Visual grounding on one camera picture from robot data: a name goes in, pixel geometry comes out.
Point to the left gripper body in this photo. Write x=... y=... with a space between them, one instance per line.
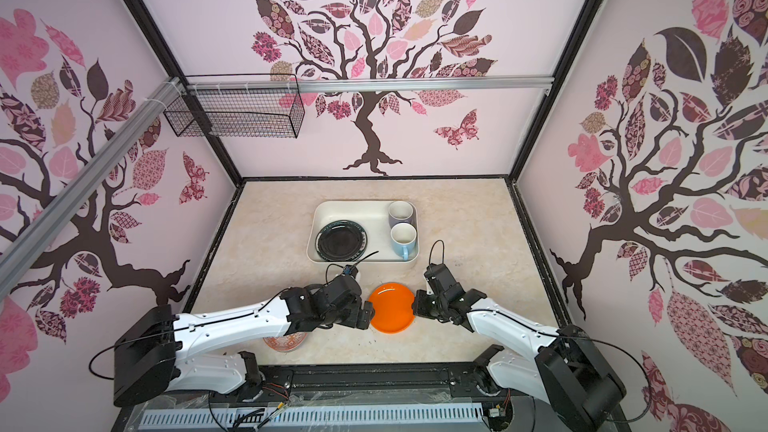
x=350 y=317

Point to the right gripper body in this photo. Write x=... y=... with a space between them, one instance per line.
x=430 y=305

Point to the orange round plate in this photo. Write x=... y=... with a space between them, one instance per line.
x=392 y=303

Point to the black round plate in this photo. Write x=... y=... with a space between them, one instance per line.
x=341 y=241

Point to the orange patterned bowl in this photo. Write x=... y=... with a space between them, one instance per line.
x=285 y=344

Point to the light blue ceramic mug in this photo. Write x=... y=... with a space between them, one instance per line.
x=403 y=237

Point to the purple ceramic mug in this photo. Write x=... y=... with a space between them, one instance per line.
x=401 y=212

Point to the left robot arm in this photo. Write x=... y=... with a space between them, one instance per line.
x=164 y=351

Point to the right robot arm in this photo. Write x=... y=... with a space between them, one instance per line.
x=559 y=366

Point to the white plastic bin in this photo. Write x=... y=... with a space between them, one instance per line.
x=372 y=216

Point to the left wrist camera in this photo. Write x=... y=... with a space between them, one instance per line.
x=350 y=270

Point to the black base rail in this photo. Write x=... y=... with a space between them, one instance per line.
x=374 y=384

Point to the white vented cable duct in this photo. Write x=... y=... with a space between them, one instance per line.
x=452 y=416

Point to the black wire basket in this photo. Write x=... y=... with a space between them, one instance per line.
x=260 y=105

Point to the aluminium rail back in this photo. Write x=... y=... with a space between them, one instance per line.
x=374 y=85

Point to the aluminium rail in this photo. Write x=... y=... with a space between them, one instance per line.
x=374 y=85
x=18 y=259

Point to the aluminium rail left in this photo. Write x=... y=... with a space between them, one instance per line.
x=18 y=259

